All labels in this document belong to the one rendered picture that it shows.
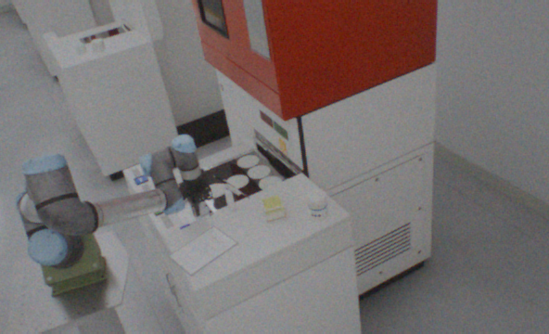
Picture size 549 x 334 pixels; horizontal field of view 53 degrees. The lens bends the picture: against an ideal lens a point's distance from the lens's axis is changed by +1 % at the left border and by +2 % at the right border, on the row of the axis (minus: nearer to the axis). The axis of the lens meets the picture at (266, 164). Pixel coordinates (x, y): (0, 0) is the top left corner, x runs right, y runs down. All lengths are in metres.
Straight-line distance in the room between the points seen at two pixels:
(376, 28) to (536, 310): 1.63
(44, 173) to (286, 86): 0.91
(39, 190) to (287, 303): 0.98
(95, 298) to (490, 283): 1.98
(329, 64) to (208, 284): 0.93
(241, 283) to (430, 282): 1.44
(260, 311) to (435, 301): 1.23
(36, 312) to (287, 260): 0.94
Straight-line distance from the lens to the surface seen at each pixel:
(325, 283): 2.12
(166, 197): 1.79
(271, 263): 1.90
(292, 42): 1.98
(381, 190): 2.56
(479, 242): 3.34
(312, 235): 1.93
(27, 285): 2.37
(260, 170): 2.40
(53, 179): 1.59
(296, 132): 2.13
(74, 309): 2.16
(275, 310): 2.06
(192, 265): 1.91
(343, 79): 2.16
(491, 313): 2.99
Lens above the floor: 2.25
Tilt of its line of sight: 34 degrees down
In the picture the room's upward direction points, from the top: 10 degrees counter-clockwise
